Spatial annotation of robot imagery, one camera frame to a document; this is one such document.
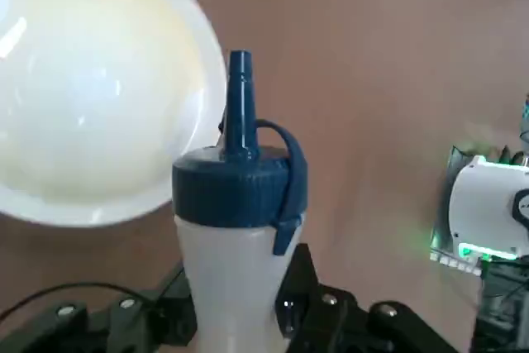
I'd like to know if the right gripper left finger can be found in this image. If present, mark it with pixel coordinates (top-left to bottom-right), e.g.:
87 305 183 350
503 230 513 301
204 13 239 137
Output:
0 261 198 353

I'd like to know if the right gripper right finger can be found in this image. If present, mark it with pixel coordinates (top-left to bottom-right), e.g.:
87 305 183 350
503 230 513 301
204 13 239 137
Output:
274 242 460 353

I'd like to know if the transparent blue-capped sauce bottle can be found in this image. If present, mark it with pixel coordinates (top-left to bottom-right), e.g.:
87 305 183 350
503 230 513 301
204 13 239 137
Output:
171 50 309 353

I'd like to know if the white round plate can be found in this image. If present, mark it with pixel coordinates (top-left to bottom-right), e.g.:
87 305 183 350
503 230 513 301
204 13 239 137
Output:
0 0 230 229

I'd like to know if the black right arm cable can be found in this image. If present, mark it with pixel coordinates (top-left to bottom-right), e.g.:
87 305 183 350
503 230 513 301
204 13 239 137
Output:
0 281 163 322

